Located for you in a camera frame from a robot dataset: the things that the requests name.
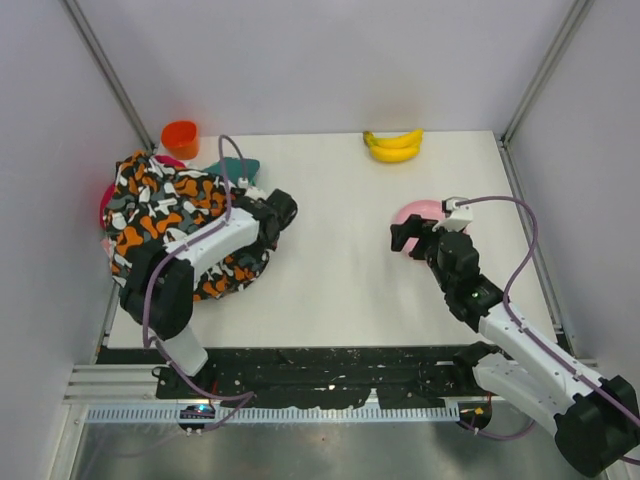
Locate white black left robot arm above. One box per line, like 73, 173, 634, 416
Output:
120, 187, 298, 377

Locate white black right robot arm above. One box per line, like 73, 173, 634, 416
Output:
390, 215, 639, 477

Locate teal green cloth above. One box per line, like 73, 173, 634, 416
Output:
224, 157, 261, 185

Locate magenta pink cloth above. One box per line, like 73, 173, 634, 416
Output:
99, 155, 186, 230

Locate pink plastic bowl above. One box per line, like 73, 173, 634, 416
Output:
391, 200, 473, 255

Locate yellow banana bunch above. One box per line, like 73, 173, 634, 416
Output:
362, 129, 424, 163

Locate orange plastic cup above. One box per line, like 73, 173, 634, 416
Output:
161, 120, 200, 161

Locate camouflage orange black shorts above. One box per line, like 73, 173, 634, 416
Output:
102, 152, 277, 302

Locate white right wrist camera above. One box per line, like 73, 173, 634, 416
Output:
432, 197, 474, 232

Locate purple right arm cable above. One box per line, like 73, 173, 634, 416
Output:
457, 195, 640, 464

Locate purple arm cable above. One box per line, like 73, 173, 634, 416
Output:
142, 134, 256, 435
457, 195, 640, 464

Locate black mounting base plate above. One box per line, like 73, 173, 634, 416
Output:
97, 345, 486, 410

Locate white slotted cable duct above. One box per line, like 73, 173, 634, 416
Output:
85, 402, 460, 424

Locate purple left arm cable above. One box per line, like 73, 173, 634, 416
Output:
142, 134, 256, 435

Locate right aluminium frame post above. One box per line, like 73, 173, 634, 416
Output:
497, 0, 596, 147

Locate aluminium frame post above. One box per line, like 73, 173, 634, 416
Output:
497, 0, 596, 147
60, 0, 156, 152

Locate left aluminium frame post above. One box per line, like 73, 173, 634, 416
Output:
60, 0, 156, 152

